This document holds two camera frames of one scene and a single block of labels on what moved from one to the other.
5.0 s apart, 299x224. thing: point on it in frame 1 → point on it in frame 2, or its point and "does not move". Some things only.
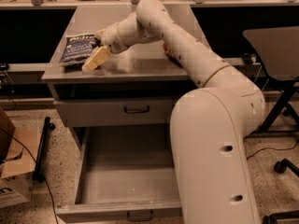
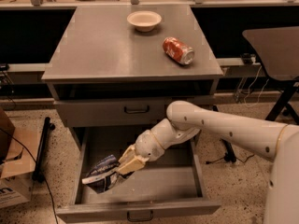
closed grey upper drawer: x=109 y=112 does not move
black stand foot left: x=38 y=175 does not move
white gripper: x=111 y=38 → x=149 y=147
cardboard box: x=18 y=160 does not move
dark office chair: x=277 y=48 does not move
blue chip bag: x=78 y=47 → x=105 y=175
